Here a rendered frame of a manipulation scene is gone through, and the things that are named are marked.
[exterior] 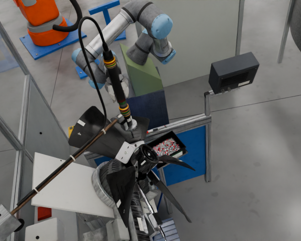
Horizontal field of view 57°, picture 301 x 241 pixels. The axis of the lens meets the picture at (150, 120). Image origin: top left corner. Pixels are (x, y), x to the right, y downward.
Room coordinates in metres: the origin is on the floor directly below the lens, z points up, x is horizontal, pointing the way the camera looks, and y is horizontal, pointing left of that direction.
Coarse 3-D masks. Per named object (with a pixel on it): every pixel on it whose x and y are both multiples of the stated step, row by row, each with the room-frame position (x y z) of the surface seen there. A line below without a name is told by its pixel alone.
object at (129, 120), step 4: (104, 44) 0.88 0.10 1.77; (104, 48) 0.88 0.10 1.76; (108, 48) 0.89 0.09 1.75; (104, 52) 0.88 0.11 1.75; (108, 52) 0.87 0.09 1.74; (104, 56) 0.87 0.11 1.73; (108, 56) 0.87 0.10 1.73; (112, 56) 0.88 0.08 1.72; (128, 116) 0.87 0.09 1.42; (128, 120) 0.87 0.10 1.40; (128, 124) 0.87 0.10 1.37
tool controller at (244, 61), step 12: (228, 60) 1.33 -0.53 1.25; (240, 60) 1.31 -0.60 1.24; (252, 60) 1.29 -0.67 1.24; (216, 72) 1.26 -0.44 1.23; (228, 72) 1.24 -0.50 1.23; (240, 72) 1.25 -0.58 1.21; (252, 72) 1.26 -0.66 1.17; (216, 84) 1.25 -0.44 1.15; (228, 84) 1.26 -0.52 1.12; (240, 84) 1.28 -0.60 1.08
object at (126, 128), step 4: (116, 116) 0.87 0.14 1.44; (120, 120) 0.85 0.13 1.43; (124, 120) 0.85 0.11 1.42; (132, 120) 0.90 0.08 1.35; (120, 124) 0.87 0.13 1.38; (124, 124) 0.85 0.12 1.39; (132, 124) 0.88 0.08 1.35; (136, 124) 0.88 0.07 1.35; (124, 128) 0.85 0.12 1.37; (128, 128) 0.86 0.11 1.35; (132, 128) 0.86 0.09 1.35
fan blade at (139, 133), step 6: (138, 120) 1.09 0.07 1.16; (144, 120) 1.10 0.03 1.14; (120, 126) 1.05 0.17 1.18; (138, 126) 1.04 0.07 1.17; (144, 126) 1.04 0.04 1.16; (120, 132) 1.01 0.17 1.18; (126, 132) 1.00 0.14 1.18; (138, 132) 0.98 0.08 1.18; (144, 132) 0.98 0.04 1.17; (126, 138) 0.96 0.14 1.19; (132, 138) 0.95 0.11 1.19; (138, 138) 0.94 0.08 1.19; (144, 138) 0.93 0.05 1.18
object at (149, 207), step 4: (140, 188) 0.69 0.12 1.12; (144, 196) 0.65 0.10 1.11; (144, 200) 0.63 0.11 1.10; (148, 204) 0.61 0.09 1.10; (148, 208) 0.59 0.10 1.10; (152, 208) 0.59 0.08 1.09; (152, 212) 0.57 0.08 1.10; (160, 228) 0.50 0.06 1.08; (160, 232) 0.49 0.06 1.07; (164, 236) 0.47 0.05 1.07
